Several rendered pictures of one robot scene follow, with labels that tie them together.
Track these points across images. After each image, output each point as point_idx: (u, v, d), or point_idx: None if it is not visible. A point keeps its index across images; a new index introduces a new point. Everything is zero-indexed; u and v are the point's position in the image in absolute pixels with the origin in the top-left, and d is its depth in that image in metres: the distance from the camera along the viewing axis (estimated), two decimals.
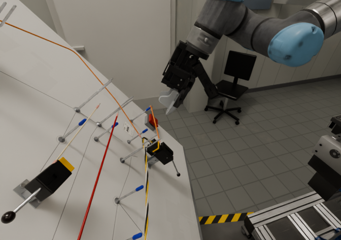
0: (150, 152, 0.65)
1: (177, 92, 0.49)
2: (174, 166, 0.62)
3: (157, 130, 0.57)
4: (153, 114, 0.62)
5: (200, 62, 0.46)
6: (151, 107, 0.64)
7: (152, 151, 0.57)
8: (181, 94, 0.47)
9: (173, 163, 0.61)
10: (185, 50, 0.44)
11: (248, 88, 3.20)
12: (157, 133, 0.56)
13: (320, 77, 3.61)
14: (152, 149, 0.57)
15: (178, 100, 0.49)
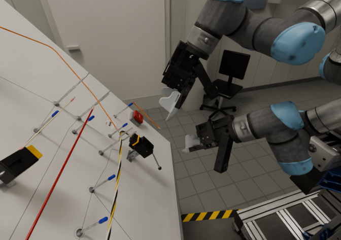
0: (132, 147, 0.67)
1: (178, 92, 0.48)
2: (155, 159, 0.64)
3: (152, 121, 0.71)
4: (140, 109, 0.68)
5: (200, 62, 0.46)
6: (134, 103, 0.67)
7: (132, 144, 0.59)
8: (183, 92, 0.46)
9: (154, 157, 0.63)
10: (185, 50, 0.44)
11: (244, 87, 3.22)
12: (155, 124, 0.71)
13: (316, 77, 3.63)
14: (132, 143, 0.58)
15: (180, 100, 0.47)
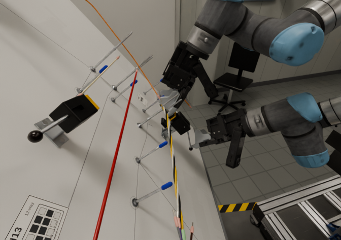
0: (164, 125, 0.62)
1: (177, 92, 0.49)
2: (188, 138, 0.59)
3: (184, 99, 0.66)
4: None
5: (200, 62, 0.46)
6: None
7: (169, 120, 0.54)
8: (182, 93, 0.46)
9: (188, 135, 0.59)
10: (185, 50, 0.44)
11: (252, 82, 3.17)
12: (186, 102, 0.67)
13: (325, 72, 3.58)
14: (169, 118, 0.54)
15: (178, 100, 0.48)
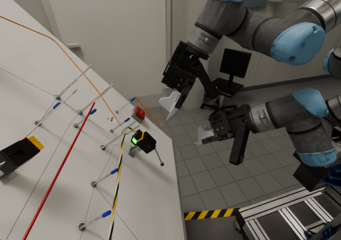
0: (134, 143, 0.66)
1: (178, 92, 0.48)
2: (157, 155, 0.63)
3: (155, 116, 0.70)
4: (142, 104, 0.67)
5: (200, 62, 0.46)
6: (136, 98, 0.66)
7: (136, 141, 0.58)
8: (183, 92, 0.46)
9: (157, 152, 0.62)
10: (185, 50, 0.44)
11: (244, 86, 3.21)
12: (157, 119, 0.71)
13: (317, 76, 3.62)
14: (136, 139, 0.58)
15: (180, 100, 0.47)
